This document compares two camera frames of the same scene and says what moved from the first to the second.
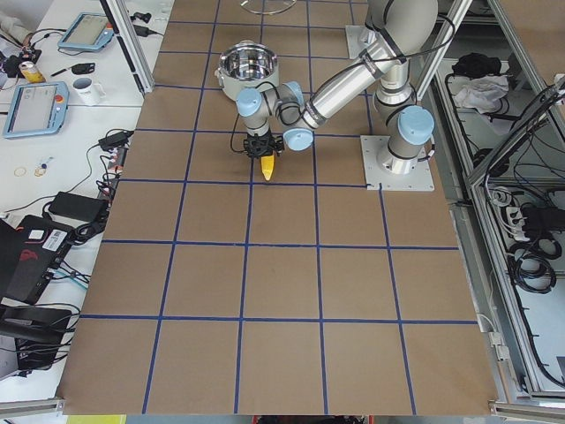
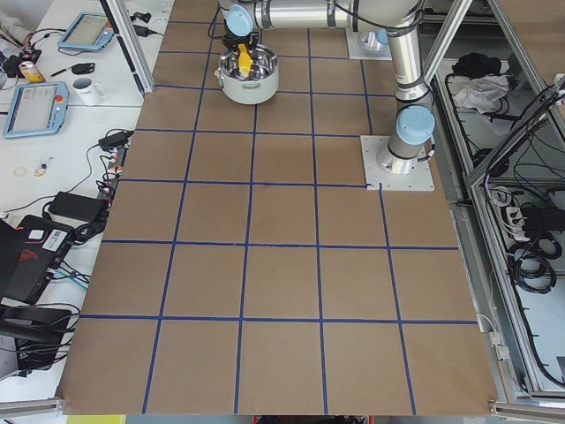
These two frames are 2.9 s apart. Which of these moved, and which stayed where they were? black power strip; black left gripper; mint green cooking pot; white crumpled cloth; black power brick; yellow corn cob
Moved: black left gripper; yellow corn cob
Stayed: white crumpled cloth; mint green cooking pot; black power strip; black power brick
